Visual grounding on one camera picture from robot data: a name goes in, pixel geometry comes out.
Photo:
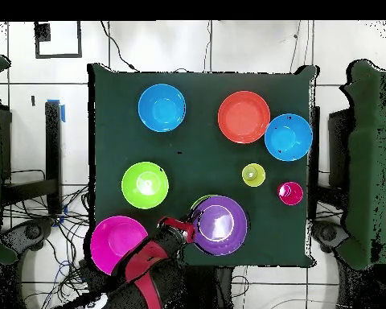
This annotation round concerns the purple plastic bowl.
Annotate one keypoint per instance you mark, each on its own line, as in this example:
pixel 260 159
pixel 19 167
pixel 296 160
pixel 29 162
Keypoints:
pixel 222 225

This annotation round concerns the green plastic bowl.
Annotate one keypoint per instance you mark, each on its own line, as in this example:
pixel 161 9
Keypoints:
pixel 145 185
pixel 201 198

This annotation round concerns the large magenta plastic bowl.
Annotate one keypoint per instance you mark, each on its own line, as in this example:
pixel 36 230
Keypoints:
pixel 114 241

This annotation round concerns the yellow plastic cup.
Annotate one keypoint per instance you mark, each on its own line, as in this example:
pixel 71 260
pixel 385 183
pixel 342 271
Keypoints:
pixel 253 175

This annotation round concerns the red plastic cup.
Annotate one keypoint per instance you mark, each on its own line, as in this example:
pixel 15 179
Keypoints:
pixel 290 193

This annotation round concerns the orange plastic bowl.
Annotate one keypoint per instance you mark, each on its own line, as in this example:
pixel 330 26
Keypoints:
pixel 243 117

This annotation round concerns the light blue plastic bowl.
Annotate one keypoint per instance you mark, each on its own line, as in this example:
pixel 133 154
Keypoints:
pixel 288 137
pixel 162 107

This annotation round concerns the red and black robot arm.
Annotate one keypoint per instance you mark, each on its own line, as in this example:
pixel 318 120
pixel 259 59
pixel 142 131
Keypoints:
pixel 144 273

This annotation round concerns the dark green tablecloth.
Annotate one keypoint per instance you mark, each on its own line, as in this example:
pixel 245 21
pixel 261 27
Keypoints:
pixel 212 161

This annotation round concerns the black metal stand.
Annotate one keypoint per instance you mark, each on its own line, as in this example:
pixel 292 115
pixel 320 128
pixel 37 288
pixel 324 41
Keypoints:
pixel 53 145
pixel 339 145

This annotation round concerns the blue tape strip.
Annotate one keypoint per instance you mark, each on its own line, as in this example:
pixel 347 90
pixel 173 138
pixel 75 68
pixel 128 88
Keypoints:
pixel 63 113

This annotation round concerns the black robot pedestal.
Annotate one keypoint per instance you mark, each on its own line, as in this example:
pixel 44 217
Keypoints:
pixel 209 289

